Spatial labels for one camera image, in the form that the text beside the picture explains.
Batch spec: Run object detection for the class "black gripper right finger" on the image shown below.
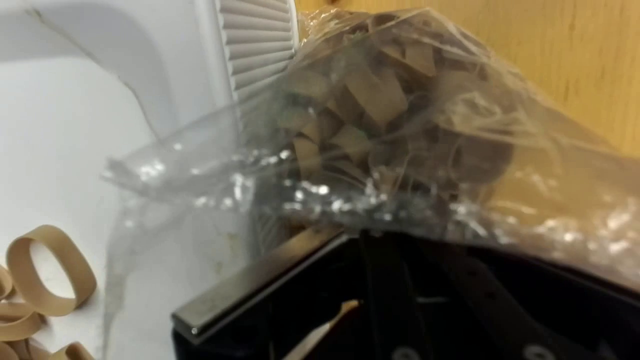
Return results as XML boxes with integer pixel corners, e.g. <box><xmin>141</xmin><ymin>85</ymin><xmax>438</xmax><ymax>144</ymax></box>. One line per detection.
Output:
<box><xmin>427</xmin><ymin>242</ymin><xmax>640</xmax><ymax>360</ymax></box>

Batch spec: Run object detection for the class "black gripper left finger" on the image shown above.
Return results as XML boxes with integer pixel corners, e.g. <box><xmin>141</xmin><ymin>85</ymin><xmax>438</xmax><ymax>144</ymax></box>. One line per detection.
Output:
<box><xmin>173</xmin><ymin>230</ymin><xmax>358</xmax><ymax>360</ymax></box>

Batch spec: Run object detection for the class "clear bag of rubber bands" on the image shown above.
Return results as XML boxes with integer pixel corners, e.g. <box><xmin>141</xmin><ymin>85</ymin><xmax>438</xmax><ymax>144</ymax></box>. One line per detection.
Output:
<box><xmin>99</xmin><ymin>6</ymin><xmax>640</xmax><ymax>335</ymax></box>

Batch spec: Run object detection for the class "white ribbed plastic tub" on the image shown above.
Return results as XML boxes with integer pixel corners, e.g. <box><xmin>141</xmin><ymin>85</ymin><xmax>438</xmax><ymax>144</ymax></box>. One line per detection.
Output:
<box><xmin>0</xmin><ymin>0</ymin><xmax>299</xmax><ymax>360</ymax></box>

